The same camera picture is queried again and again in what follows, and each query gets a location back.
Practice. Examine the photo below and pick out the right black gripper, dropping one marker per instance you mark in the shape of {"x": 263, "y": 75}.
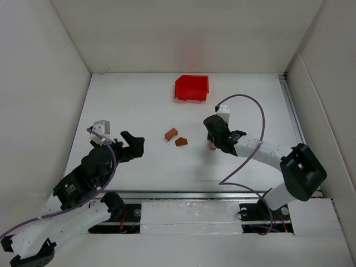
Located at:
{"x": 211, "y": 136}

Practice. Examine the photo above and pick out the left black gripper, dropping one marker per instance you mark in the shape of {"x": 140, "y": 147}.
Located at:
{"x": 122, "y": 148}

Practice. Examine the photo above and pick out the tan short wood block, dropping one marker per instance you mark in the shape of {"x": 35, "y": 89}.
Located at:
{"x": 212, "y": 146}

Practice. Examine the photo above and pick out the reddish brown house block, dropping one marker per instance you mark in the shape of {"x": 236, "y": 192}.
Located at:
{"x": 181, "y": 141}

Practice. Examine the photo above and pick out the orange arch wood block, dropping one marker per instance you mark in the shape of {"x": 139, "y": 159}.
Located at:
{"x": 171, "y": 133}

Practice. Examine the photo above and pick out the red plastic bin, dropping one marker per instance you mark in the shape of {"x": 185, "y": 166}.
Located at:
{"x": 192, "y": 88}

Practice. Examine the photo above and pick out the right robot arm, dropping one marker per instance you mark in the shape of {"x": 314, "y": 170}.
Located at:
{"x": 302, "y": 172}

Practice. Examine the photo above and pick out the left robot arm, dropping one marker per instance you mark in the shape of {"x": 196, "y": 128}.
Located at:
{"x": 73, "y": 208}

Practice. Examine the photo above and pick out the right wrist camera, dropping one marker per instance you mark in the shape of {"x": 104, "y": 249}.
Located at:
{"x": 224, "y": 112}

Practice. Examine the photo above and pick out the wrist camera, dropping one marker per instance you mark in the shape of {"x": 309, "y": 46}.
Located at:
{"x": 98, "y": 131}
{"x": 224, "y": 112}

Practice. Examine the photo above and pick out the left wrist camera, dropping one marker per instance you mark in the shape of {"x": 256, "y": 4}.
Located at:
{"x": 98, "y": 131}

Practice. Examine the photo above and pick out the aluminium front rail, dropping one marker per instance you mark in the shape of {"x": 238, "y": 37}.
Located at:
{"x": 154, "y": 195}

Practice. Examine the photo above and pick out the aluminium rail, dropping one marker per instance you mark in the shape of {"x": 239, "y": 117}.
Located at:
{"x": 291, "y": 110}
{"x": 154, "y": 195}

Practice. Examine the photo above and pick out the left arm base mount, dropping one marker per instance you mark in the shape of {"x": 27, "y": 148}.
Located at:
{"x": 128, "y": 223}

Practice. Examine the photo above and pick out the aluminium right rail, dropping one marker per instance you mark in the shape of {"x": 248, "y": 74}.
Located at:
{"x": 291, "y": 110}

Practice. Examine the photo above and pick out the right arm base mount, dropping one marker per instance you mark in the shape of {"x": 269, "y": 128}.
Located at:
{"x": 254, "y": 220}

